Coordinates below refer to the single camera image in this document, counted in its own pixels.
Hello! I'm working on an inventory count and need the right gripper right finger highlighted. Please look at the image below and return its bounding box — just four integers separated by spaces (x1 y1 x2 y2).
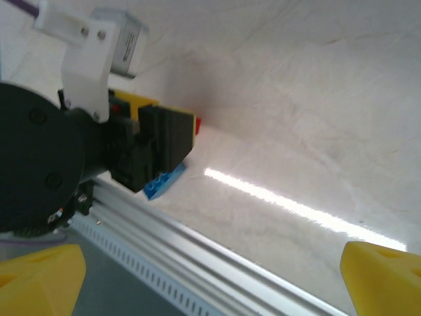
340 242 421 316

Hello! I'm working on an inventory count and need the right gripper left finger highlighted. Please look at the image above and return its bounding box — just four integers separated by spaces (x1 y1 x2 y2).
0 244 87 316

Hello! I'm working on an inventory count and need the blue long lego brick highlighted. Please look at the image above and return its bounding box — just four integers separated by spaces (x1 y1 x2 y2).
143 163 187 201

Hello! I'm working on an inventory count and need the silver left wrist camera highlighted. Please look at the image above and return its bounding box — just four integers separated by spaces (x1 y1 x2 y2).
32 0 149 124

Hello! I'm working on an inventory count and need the slotted white cable duct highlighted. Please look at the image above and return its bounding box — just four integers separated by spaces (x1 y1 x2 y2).
65 217 237 316

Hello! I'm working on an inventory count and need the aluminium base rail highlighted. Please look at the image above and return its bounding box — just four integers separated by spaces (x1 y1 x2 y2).
70 177 362 316

